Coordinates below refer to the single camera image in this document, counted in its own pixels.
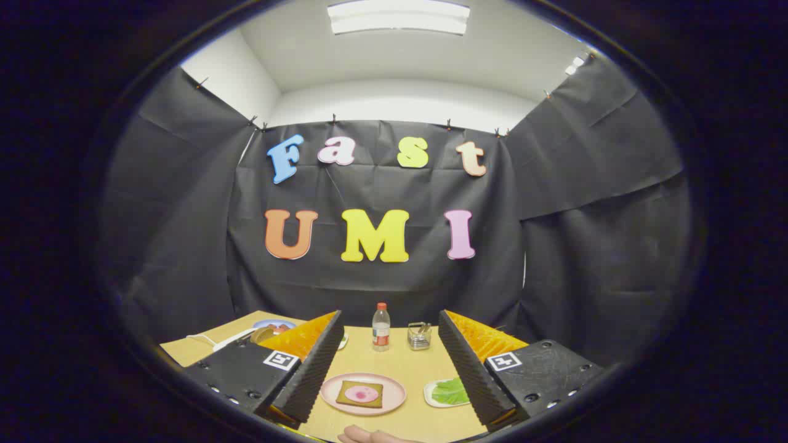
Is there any ceiling light panel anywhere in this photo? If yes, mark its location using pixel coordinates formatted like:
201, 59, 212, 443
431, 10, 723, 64
326, 0, 472, 36

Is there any bread slice with ham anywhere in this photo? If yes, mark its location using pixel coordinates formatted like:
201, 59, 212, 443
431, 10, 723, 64
336, 380, 384, 409

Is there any green lettuce leaf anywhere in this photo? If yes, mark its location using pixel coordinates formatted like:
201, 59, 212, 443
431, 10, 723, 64
431, 378, 470, 405

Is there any pink round plate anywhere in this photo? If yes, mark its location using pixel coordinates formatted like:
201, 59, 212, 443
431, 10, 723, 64
320, 372, 407, 417

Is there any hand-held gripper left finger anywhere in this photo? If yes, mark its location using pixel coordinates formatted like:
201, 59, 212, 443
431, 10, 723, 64
183, 309, 345, 431

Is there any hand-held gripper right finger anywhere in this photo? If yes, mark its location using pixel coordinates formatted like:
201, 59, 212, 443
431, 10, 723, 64
438, 309, 604, 433

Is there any white square plate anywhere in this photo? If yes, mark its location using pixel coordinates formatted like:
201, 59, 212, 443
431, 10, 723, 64
423, 377, 472, 409

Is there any white toaster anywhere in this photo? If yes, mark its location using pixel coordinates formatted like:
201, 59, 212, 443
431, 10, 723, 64
212, 328, 259, 353

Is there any clear bottle with red cap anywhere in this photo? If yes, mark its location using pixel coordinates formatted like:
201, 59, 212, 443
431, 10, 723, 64
372, 302, 392, 353

